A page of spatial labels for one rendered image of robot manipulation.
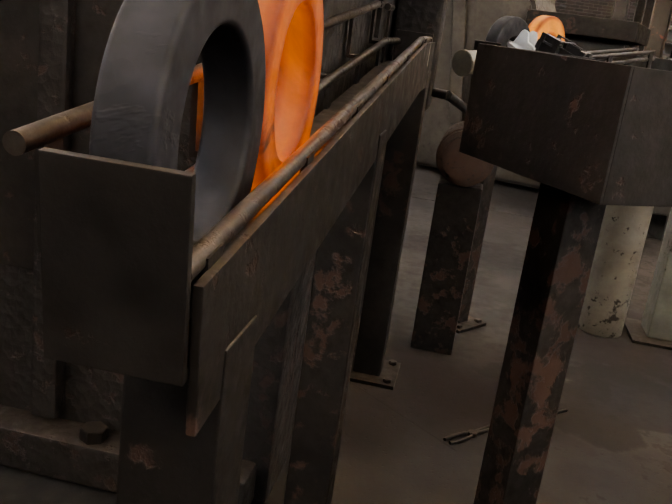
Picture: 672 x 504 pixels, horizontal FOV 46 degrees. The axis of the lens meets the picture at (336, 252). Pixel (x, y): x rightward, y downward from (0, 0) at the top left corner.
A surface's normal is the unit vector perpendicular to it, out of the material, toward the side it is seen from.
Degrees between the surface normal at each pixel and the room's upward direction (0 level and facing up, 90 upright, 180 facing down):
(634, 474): 1
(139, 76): 68
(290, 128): 47
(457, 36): 90
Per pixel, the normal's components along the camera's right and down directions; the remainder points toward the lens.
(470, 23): -0.42, 0.21
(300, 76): -0.18, 0.30
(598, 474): 0.14, -0.95
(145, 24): -0.06, -0.39
